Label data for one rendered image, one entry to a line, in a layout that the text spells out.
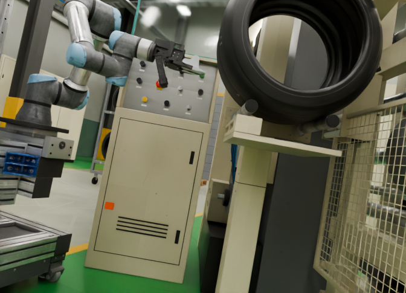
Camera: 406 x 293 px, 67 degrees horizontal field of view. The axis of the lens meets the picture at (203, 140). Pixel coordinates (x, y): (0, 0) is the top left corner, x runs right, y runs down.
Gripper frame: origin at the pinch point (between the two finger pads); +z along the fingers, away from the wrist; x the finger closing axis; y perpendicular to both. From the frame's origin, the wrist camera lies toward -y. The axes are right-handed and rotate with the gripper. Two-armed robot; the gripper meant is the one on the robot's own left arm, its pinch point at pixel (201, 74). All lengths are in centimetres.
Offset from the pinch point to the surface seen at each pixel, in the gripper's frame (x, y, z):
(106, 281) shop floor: 49, -103, -17
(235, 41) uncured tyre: -11.7, 10.8, 8.4
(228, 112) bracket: 23.9, -6.6, 15.3
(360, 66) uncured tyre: -12, 15, 51
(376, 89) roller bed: 20, 22, 74
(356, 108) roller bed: 20, 11, 68
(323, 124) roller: -7.2, -6.1, 46.0
